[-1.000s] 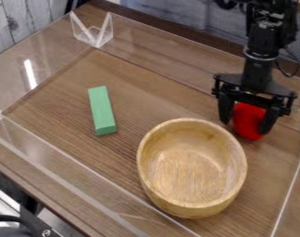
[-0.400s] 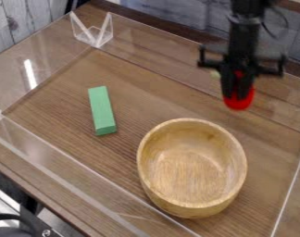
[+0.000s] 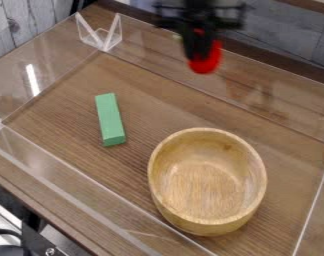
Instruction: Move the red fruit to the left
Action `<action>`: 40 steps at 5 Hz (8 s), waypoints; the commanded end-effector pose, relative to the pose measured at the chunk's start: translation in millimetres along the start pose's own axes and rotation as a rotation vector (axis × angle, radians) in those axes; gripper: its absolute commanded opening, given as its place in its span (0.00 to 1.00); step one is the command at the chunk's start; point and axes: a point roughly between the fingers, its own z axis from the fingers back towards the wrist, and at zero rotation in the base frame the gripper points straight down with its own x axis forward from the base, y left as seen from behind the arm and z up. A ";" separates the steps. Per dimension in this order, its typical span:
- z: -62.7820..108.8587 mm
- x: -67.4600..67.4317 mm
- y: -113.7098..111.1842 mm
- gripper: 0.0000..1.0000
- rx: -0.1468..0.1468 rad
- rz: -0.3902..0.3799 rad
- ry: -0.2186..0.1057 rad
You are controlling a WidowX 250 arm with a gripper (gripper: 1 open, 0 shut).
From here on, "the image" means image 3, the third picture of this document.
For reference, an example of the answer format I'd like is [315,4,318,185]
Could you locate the wooden bowl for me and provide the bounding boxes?
[148,127,268,237]

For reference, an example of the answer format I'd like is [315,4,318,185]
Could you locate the red felt fruit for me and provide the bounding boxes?
[188,29,223,74]

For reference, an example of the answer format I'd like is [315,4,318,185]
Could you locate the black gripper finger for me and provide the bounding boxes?
[181,26,203,60]
[203,26,217,59]

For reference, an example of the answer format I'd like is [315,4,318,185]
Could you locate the black cable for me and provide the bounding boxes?
[0,229,34,256]

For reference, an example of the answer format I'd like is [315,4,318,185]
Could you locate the green rectangular block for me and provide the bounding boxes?
[96,93,127,147]

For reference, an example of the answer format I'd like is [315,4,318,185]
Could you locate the black metal bracket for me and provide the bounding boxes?
[21,223,69,256]

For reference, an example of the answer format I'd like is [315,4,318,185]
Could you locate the clear acrylic tray walls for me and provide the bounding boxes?
[0,7,324,256]

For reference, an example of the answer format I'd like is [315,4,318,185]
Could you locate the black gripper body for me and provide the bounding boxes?
[153,0,248,30]

